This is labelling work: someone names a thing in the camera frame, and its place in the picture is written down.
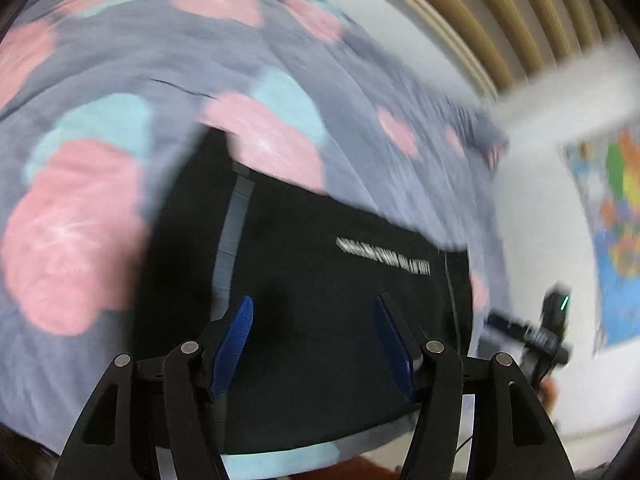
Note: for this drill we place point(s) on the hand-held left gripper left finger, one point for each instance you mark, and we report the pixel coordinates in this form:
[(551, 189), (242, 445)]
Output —
[(234, 342)]

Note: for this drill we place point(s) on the grey flowered pillow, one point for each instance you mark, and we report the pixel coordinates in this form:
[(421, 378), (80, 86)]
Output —
[(487, 135)]

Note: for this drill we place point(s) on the black hooded jacket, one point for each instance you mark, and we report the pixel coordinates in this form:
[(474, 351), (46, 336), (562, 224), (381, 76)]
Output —
[(325, 310)]

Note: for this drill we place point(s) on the colourful world map poster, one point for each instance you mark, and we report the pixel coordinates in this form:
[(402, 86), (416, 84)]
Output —
[(617, 240)]

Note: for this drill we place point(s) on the wooden slatted headboard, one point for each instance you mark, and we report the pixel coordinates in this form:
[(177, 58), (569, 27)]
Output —
[(500, 15)]

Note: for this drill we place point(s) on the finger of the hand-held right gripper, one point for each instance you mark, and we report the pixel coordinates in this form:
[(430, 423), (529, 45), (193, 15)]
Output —
[(505, 324)]

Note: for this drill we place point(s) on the grey blanket with pink flowers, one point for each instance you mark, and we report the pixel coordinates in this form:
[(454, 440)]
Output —
[(125, 85)]

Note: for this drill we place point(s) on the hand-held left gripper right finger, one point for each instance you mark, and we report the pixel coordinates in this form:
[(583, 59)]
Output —
[(395, 347)]

